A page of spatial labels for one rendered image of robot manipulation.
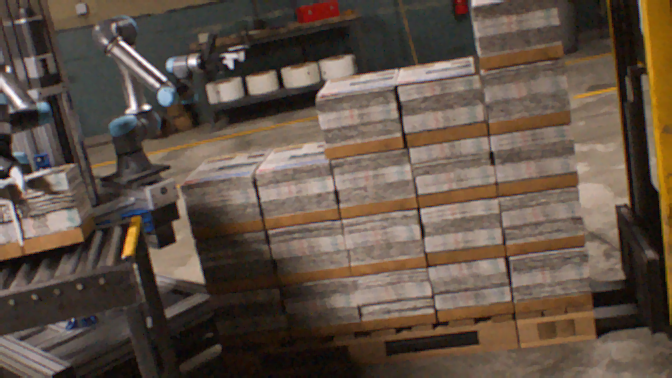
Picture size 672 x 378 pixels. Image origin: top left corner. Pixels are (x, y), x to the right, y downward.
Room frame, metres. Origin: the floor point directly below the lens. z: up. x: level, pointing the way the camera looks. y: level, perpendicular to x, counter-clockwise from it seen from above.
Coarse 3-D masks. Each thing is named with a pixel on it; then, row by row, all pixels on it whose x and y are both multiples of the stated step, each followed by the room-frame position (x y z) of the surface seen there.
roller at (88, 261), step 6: (96, 234) 2.78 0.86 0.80; (102, 234) 2.81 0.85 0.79; (90, 240) 2.72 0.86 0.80; (96, 240) 2.72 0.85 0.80; (102, 240) 2.77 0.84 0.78; (90, 246) 2.65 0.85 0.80; (96, 246) 2.66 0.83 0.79; (84, 252) 2.60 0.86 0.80; (90, 252) 2.58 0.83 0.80; (96, 252) 2.61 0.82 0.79; (84, 258) 2.52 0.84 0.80; (90, 258) 2.53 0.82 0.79; (96, 258) 2.57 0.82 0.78; (84, 264) 2.46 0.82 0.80; (90, 264) 2.48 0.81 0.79; (78, 270) 2.42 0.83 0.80; (84, 270) 2.41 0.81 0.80
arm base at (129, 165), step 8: (128, 152) 3.55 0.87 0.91; (136, 152) 3.57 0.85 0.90; (144, 152) 3.62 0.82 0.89; (120, 160) 3.56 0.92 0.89; (128, 160) 3.55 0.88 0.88; (136, 160) 3.55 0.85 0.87; (144, 160) 3.58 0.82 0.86; (120, 168) 3.55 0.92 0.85; (128, 168) 3.55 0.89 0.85; (136, 168) 3.54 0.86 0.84; (144, 168) 3.56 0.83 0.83; (120, 176) 3.55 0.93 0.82
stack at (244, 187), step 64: (192, 192) 3.15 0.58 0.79; (256, 192) 3.12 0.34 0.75; (320, 192) 3.06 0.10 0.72; (384, 192) 3.03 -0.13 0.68; (256, 256) 3.11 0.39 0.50; (320, 256) 3.08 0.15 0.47; (384, 256) 3.03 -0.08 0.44; (256, 320) 3.13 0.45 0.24; (320, 320) 3.08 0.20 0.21; (512, 320) 2.95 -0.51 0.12
